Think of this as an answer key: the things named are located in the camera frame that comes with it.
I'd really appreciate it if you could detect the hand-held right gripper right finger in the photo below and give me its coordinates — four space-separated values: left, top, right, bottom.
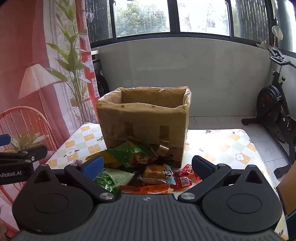
178 155 270 202

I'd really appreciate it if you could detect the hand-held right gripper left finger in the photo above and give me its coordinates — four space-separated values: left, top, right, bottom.
32 155 119 203

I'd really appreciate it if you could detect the taped brown cardboard box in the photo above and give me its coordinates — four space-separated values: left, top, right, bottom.
96 86 192 168

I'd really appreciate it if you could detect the small green snack packet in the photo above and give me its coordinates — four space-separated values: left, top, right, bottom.
92 168 135 194

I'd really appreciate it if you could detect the red and clear snack packet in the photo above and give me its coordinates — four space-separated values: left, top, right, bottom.
172 175 193 191

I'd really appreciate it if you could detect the large green chip bag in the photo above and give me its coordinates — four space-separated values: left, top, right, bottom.
87 140 160 169

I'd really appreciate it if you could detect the clear cake packet panda print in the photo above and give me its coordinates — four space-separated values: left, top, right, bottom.
138 163 176 186

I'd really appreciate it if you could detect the orange snack packet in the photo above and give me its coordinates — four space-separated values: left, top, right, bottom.
119 184 174 195

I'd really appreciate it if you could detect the dark round object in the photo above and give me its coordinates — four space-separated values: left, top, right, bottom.
92 54 110 99

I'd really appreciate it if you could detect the brown wooden panel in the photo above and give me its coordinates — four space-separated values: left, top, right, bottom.
276 160 296 216

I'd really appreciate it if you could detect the black exercise bike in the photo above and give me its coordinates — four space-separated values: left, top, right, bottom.
242 54 296 179

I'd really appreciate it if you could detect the printed plant and lamp curtain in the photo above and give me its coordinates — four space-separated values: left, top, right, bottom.
0 0 100 233

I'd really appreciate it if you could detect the white round cap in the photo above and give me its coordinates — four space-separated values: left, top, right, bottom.
272 25 284 41

